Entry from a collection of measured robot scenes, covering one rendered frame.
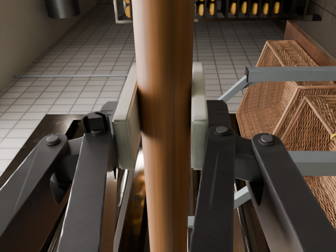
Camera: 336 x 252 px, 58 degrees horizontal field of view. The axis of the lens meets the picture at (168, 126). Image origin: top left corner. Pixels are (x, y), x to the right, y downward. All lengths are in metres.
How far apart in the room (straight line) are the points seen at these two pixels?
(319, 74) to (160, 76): 1.04
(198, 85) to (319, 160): 0.58
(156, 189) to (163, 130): 0.05
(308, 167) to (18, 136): 1.68
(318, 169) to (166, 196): 0.56
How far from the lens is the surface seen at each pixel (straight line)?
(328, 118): 1.10
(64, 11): 3.31
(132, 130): 0.15
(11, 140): 2.01
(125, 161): 0.15
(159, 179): 0.19
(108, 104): 0.17
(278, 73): 1.13
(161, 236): 0.23
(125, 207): 1.19
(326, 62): 1.45
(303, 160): 0.72
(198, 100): 0.15
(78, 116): 2.08
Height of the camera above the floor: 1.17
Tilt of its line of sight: 3 degrees up
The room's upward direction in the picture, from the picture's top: 90 degrees counter-clockwise
